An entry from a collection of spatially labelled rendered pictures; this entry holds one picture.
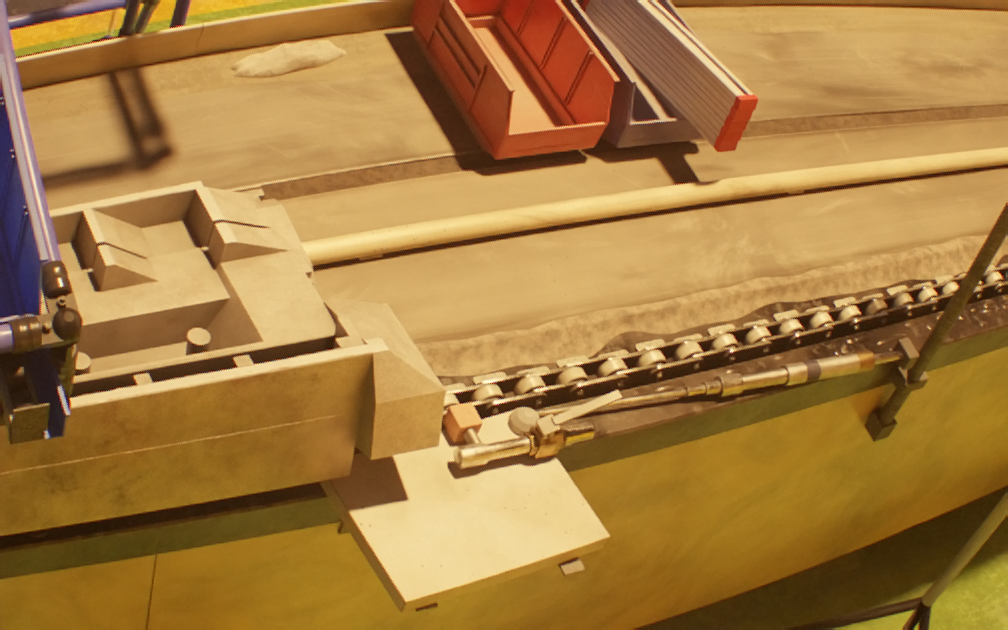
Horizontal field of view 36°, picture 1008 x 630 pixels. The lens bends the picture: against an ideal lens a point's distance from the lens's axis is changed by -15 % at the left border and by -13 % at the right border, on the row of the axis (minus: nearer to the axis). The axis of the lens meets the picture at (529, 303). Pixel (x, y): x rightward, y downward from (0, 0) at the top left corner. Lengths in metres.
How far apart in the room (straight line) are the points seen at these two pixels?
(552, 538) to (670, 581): 0.76
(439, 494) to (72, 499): 0.51
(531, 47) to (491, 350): 0.62
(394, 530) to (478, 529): 0.11
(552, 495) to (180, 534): 0.49
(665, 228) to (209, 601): 0.93
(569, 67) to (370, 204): 0.42
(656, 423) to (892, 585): 1.19
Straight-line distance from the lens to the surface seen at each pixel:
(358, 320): 2.03
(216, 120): 2.57
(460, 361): 2.36
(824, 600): 3.33
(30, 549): 2.01
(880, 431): 2.74
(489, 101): 2.60
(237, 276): 2.09
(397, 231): 2.43
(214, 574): 2.20
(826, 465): 2.84
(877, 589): 3.41
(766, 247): 2.71
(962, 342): 2.78
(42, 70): 2.57
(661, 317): 2.53
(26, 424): 1.61
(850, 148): 3.01
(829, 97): 3.10
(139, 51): 2.62
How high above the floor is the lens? 2.46
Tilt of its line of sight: 44 degrees down
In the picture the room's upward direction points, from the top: 24 degrees clockwise
